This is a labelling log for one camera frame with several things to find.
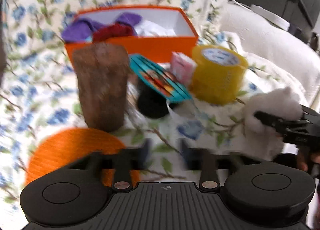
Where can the white fluffy plush toy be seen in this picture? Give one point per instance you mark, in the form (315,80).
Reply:
(262,141)

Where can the brown wooden log stump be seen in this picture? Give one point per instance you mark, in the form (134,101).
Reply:
(102,70)

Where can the white power strip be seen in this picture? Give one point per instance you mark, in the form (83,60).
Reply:
(271,17)

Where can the orange cardboard box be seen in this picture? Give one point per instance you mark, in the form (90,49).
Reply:
(157,49)

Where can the pink tissue packet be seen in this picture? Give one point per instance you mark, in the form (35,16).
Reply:
(182,67)

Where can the black round object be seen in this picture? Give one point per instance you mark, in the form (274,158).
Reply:
(150,103)

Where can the teal cartoon mask packet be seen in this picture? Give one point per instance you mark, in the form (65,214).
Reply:
(159,79)

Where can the white cloth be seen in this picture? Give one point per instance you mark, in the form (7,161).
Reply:
(150,29)

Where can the orange honeycomb silicone mat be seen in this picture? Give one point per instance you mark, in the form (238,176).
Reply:
(68,146)

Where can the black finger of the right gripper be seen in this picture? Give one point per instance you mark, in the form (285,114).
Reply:
(301,132)

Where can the white embossed cushion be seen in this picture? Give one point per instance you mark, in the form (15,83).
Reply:
(263,39)

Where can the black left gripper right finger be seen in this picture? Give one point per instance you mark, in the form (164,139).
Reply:
(208,163)

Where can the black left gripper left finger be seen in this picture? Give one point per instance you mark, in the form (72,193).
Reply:
(126,160)

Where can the yellow packing tape roll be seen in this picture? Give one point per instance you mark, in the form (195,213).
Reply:
(218,75)

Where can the purple fleece cloth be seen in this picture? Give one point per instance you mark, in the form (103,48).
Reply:
(82,29)

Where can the dark red knitted scrunchie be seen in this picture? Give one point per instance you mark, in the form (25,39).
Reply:
(112,31)

